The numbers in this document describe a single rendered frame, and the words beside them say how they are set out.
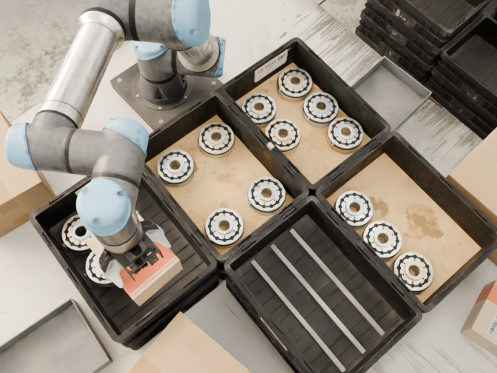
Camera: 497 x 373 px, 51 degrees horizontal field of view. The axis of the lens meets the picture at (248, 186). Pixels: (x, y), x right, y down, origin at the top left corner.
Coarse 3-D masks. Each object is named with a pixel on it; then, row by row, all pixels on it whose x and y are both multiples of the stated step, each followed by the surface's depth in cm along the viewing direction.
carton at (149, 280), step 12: (96, 240) 107; (96, 252) 106; (168, 252) 106; (156, 264) 105; (168, 264) 105; (180, 264) 109; (132, 276) 104; (144, 276) 104; (156, 276) 104; (168, 276) 108; (132, 288) 103; (144, 288) 103; (156, 288) 109; (144, 300) 109
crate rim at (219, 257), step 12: (216, 96) 144; (192, 108) 143; (228, 108) 142; (240, 120) 140; (156, 132) 140; (252, 132) 139; (264, 144) 138; (276, 156) 136; (144, 168) 134; (288, 168) 135; (156, 180) 133; (300, 180) 134; (168, 192) 132; (288, 204) 131; (276, 216) 130; (192, 228) 128; (264, 228) 129; (204, 240) 127; (216, 252) 126; (228, 252) 126
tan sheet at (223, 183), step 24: (216, 120) 152; (192, 144) 148; (240, 144) 149; (216, 168) 146; (240, 168) 146; (264, 168) 146; (192, 192) 143; (216, 192) 143; (240, 192) 143; (192, 216) 140; (264, 216) 141; (240, 240) 138
